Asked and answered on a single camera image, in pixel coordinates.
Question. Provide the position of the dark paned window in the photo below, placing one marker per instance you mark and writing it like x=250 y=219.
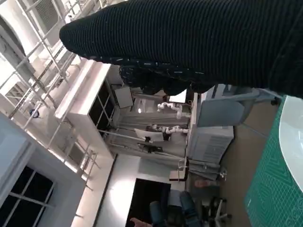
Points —
x=26 y=203

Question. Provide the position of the black castor chair base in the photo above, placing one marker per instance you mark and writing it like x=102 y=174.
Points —
x=219 y=208

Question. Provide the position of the grey chair on castors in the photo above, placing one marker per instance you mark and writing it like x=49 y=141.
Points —
x=220 y=112

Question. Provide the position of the green cutting mat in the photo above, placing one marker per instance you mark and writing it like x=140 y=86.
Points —
x=267 y=184

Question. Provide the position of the white square plate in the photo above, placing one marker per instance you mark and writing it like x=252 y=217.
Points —
x=293 y=142

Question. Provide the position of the ceiling air vent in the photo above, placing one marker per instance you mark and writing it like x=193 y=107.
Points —
x=45 y=13

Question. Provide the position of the white desk monitor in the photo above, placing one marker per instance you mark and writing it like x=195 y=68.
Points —
x=149 y=134

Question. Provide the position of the large black screen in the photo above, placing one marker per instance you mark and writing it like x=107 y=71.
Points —
x=151 y=196

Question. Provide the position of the small white mesh cabinet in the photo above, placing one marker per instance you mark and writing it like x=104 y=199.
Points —
x=208 y=144

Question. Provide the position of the person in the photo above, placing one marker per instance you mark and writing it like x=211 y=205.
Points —
x=139 y=222

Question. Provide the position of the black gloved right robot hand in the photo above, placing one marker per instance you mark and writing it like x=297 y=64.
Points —
x=189 y=42

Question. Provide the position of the bright white monitor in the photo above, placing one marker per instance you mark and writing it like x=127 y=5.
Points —
x=180 y=98

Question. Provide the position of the grey desk monitor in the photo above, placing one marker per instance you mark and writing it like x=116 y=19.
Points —
x=123 y=97

